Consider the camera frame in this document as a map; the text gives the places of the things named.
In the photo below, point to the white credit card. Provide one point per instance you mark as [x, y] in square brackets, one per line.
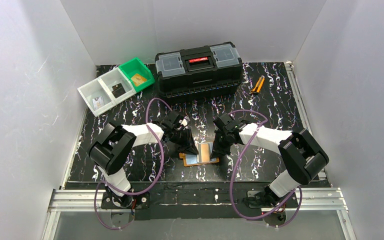
[98, 102]

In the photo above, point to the orange card holder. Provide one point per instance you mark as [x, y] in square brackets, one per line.
[190, 160]

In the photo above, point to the aluminium frame rail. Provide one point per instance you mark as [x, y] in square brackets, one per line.
[192, 203]

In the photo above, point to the gold credit card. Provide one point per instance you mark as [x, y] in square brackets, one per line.
[138, 80]

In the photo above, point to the white plastic bin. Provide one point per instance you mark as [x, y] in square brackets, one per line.
[94, 89]
[114, 77]

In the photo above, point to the left white plastic bin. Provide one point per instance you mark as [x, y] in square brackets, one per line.
[94, 89]

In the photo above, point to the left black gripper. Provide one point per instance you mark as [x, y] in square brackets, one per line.
[179, 135]

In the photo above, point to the middle white plastic bin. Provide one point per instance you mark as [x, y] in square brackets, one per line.
[114, 77]

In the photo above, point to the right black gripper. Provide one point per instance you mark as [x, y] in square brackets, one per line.
[221, 136]

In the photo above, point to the green plastic bin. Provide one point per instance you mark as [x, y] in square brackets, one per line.
[136, 66]

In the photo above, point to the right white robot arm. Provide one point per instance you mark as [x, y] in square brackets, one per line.
[301, 154]

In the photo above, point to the black credit card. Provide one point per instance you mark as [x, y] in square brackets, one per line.
[118, 90]

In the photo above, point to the orange utility knife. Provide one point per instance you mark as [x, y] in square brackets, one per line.
[258, 86]

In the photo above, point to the black toolbox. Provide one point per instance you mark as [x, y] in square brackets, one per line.
[201, 72]

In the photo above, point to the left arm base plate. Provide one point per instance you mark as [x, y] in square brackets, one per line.
[112, 201]

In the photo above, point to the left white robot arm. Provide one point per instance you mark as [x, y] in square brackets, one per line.
[113, 145]

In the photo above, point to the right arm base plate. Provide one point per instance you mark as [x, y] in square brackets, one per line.
[259, 199]

